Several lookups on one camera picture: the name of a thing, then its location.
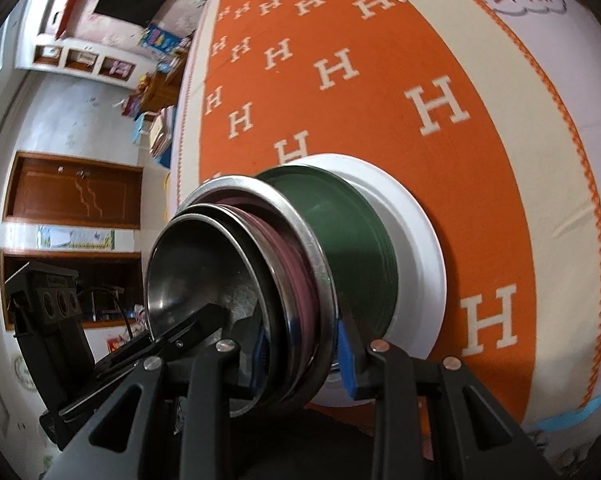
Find blue poster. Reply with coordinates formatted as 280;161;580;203
139;24;180;57

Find wooden cabinet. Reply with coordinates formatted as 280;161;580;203
139;74;182;112

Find wooden door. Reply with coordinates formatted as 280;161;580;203
2;152;144;231

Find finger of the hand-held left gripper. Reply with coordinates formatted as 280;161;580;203
92;304;228;377

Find orange patterned blanket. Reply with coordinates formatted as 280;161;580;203
173;0;601;427

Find wooden window frame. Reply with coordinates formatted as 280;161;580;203
0;249;144;332

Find white wall shelf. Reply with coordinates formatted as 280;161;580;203
14;0;147;82

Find stack of books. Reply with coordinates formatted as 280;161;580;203
149;106;177;167

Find green steel bowl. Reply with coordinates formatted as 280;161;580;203
177;166;397;414

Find wall clock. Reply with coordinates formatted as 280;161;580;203
11;352;39;392

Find white porcelain plate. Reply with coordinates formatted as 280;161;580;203
300;154;449;409

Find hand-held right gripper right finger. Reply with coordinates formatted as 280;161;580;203
337;305;556;480

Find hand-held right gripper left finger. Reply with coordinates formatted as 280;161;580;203
43;308;269;480

